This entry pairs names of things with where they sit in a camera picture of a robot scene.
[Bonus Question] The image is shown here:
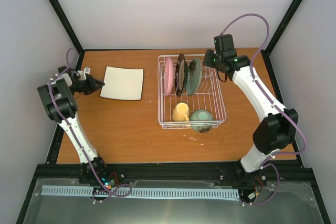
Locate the teal floral round plate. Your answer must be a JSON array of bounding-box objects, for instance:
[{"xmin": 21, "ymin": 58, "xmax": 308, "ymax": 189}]
[{"xmin": 186, "ymin": 58, "xmax": 203, "ymax": 95}]

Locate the white wire dish rack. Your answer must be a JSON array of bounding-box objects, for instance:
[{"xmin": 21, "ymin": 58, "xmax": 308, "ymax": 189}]
[{"xmin": 157, "ymin": 55, "xmax": 227, "ymax": 130}]

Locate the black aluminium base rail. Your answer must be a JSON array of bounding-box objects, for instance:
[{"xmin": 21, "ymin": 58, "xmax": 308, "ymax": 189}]
[{"xmin": 34, "ymin": 160, "xmax": 314, "ymax": 190}]

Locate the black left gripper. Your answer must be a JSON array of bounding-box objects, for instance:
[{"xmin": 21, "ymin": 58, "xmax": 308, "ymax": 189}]
[{"xmin": 69, "ymin": 75, "xmax": 104, "ymax": 95}]

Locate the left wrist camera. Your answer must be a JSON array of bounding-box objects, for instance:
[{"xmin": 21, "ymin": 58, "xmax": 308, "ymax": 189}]
[{"xmin": 74, "ymin": 67, "xmax": 91, "ymax": 81}]

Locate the dark round plate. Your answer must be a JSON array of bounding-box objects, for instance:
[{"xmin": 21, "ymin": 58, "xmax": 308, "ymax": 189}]
[{"xmin": 174, "ymin": 53, "xmax": 188, "ymax": 97}]

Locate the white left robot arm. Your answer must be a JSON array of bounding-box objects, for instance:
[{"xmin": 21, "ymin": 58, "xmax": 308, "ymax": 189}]
[{"xmin": 37, "ymin": 66, "xmax": 109, "ymax": 184}]

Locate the black frame post left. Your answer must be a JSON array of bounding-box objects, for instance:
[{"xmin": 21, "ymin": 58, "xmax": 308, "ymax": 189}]
[{"xmin": 49, "ymin": 0, "xmax": 84, "ymax": 55}]

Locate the pink plate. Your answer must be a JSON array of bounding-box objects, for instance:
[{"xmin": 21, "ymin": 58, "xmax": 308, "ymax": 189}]
[{"xmin": 164, "ymin": 57, "xmax": 174, "ymax": 97}]

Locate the black frame post right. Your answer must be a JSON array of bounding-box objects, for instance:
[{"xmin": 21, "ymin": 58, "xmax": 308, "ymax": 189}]
[{"xmin": 265, "ymin": 0, "xmax": 303, "ymax": 56}]

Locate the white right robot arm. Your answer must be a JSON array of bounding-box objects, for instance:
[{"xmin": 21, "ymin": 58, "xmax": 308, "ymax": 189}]
[{"xmin": 203, "ymin": 34, "xmax": 298, "ymax": 179}]

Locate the light blue slotted cable duct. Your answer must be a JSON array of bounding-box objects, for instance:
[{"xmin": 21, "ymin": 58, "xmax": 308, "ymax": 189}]
[{"xmin": 40, "ymin": 185, "xmax": 239, "ymax": 201}]

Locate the yellow mug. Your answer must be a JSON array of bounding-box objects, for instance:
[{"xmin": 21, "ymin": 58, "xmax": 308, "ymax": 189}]
[{"xmin": 172, "ymin": 102, "xmax": 190, "ymax": 122}]

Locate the square grey black-edged plate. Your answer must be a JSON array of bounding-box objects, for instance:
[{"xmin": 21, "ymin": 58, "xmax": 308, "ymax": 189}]
[{"xmin": 100, "ymin": 66, "xmax": 144, "ymax": 101}]

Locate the mint green bowl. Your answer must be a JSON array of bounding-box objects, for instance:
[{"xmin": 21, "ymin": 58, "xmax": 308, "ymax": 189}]
[{"xmin": 189, "ymin": 109, "xmax": 213, "ymax": 133}]

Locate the black frame post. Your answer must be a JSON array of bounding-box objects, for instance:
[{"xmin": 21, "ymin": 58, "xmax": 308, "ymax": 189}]
[
  {"xmin": 265, "ymin": 0, "xmax": 303, "ymax": 56},
  {"xmin": 49, "ymin": 0, "xmax": 84, "ymax": 55}
]

